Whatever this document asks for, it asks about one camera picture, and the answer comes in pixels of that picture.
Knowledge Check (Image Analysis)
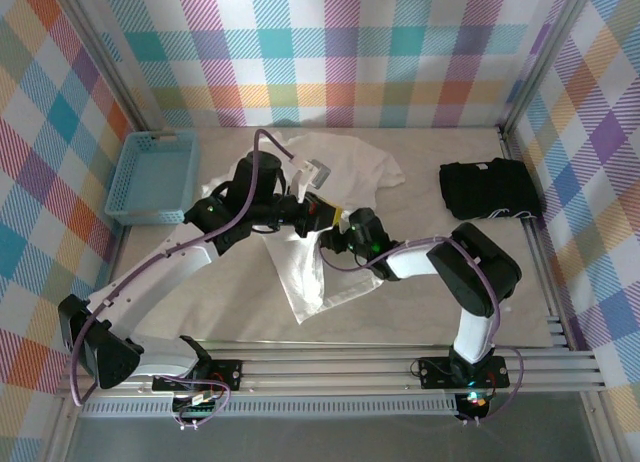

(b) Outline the white printed t-shirt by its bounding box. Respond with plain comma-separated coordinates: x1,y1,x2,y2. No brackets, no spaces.
199,130,407,326

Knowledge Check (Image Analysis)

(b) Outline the folded black t-shirt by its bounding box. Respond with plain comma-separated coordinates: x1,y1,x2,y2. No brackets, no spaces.
438,156,542,222

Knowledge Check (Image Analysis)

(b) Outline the blue plastic basket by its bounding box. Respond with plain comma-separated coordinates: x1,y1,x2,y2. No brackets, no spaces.
103,129,202,227

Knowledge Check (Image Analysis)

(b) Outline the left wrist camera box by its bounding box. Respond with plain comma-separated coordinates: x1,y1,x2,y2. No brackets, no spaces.
292,157,332,204

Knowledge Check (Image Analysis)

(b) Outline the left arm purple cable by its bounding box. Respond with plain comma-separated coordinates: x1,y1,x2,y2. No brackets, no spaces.
71,128,304,429

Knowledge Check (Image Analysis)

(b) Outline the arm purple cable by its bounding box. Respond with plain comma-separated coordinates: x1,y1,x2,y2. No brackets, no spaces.
71,128,304,429
318,236,525,426

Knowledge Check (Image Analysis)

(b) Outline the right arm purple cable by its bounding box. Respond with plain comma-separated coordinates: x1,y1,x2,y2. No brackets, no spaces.
318,236,525,426

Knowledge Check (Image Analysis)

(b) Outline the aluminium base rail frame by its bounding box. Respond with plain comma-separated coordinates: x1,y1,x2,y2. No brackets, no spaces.
55,337,607,399

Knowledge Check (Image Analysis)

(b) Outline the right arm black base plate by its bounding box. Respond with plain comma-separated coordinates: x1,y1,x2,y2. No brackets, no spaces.
417,355,511,391

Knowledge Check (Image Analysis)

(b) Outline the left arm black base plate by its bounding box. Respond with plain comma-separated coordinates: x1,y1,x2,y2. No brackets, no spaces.
151,359,245,394

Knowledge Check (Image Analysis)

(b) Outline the grey slotted cable duct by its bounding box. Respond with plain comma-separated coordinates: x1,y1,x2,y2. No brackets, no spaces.
79,399,460,419

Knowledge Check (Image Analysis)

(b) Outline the aluminium side rail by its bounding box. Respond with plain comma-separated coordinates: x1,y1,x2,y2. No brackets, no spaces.
498,126,572,354

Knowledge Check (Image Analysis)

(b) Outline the right controller board with wires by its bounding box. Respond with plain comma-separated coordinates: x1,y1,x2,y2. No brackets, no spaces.
456,389,494,424

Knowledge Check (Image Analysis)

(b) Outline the controller board with wires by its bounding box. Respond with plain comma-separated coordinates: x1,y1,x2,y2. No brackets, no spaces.
456,389,494,424
172,389,227,431

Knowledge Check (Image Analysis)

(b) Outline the left controller board with wires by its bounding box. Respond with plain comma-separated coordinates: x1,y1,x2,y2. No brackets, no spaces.
172,389,227,431

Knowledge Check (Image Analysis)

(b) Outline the left aluminium frame post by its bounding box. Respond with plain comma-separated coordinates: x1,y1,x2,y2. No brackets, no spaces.
58,0,164,133

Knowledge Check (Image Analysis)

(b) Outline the aluminium frame post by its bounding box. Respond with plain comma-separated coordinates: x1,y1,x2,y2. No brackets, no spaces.
501,0,597,134
58,0,164,133

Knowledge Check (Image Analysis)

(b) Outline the right aluminium frame post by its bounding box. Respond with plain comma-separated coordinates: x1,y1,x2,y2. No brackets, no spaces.
501,0,597,134

